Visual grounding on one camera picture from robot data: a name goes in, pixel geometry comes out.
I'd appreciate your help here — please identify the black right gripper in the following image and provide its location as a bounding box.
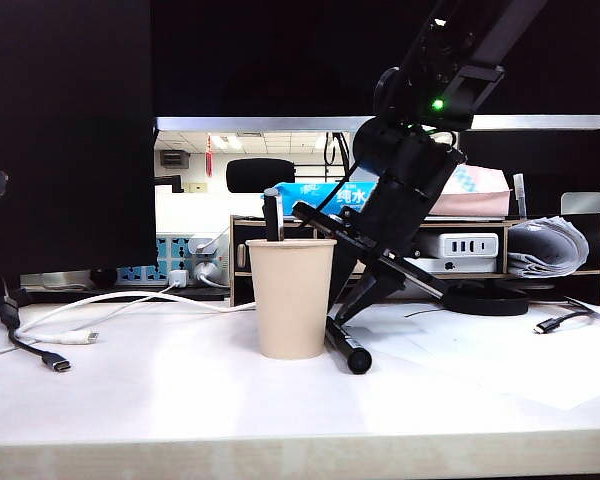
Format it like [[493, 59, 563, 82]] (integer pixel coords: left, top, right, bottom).
[[292, 135, 467, 327]]

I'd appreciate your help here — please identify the beige paper cup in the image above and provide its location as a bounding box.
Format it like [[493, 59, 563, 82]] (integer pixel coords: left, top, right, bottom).
[[245, 237, 338, 360]]

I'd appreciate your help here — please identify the black marker with grey cap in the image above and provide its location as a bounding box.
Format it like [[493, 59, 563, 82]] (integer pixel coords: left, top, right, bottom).
[[262, 187, 285, 243]]

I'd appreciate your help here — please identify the black monitor panel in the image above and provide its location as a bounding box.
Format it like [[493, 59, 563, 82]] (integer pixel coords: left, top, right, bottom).
[[0, 0, 157, 312]]

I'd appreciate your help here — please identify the blue wet wipes pack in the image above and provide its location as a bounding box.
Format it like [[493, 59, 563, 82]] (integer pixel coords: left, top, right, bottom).
[[272, 181, 381, 217]]

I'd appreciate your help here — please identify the white multi-port USB charger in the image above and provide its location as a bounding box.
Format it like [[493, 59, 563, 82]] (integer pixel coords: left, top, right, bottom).
[[415, 232, 500, 260]]

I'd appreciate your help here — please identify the black round monitor base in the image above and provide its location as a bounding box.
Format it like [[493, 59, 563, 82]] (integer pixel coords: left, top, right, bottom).
[[442, 280, 531, 317]]

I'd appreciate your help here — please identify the pink tissue pack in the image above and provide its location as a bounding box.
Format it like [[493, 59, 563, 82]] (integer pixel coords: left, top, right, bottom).
[[427, 163, 511, 218]]

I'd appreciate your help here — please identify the black office chair headrest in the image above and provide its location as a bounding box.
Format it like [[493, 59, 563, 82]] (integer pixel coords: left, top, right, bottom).
[[225, 159, 296, 195]]

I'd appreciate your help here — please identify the white round power plug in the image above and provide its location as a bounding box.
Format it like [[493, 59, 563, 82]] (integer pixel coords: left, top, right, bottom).
[[193, 260, 230, 290]]

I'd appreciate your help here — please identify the white angled power plug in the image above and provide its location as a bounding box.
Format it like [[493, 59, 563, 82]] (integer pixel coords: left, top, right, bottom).
[[189, 227, 230, 256]]

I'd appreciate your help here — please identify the blue-socket power strip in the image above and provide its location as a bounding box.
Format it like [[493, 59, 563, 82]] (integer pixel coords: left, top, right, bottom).
[[114, 235, 231, 287]]

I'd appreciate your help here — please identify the silver pen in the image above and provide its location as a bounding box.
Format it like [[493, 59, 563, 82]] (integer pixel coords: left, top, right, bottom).
[[512, 173, 527, 219]]

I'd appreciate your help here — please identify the rolled paper bundle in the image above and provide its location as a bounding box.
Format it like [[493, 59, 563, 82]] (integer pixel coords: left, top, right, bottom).
[[507, 215, 590, 280]]

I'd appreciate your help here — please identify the silver-bezel computer monitor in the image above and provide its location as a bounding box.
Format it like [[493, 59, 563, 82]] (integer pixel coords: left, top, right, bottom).
[[149, 0, 600, 134]]

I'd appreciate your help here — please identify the silver metal plate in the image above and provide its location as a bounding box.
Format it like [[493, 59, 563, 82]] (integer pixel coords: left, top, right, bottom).
[[560, 192, 600, 217]]

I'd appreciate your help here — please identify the wooden desk organizer shelf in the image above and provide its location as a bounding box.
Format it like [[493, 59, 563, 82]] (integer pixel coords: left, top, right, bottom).
[[228, 212, 600, 308]]

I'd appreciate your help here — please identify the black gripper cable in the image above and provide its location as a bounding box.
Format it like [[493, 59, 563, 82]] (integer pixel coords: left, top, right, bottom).
[[299, 163, 362, 215]]

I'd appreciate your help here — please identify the white USB-C cable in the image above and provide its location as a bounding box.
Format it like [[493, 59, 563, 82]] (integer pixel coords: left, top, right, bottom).
[[14, 291, 257, 347]]

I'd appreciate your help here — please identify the black USB-C cable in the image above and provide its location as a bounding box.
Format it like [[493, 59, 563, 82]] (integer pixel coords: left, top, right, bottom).
[[0, 294, 73, 374]]

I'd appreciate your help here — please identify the black charging cable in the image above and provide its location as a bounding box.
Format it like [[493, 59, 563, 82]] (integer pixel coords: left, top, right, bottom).
[[533, 310, 594, 336]]

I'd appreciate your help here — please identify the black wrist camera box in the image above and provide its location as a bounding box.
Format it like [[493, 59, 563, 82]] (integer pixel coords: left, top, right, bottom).
[[419, 63, 506, 133]]

